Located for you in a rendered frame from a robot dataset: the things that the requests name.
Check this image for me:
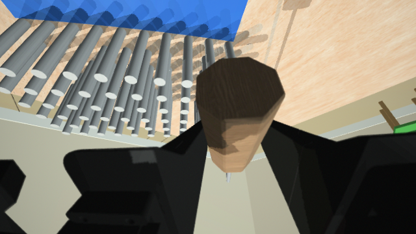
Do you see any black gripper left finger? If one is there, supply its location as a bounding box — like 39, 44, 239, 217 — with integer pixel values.
63, 120, 208, 234

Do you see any blue tape strip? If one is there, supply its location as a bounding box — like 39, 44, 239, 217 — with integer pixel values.
1, 0, 248, 42

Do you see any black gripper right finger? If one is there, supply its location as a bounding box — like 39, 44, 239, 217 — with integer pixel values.
261, 120, 416, 234

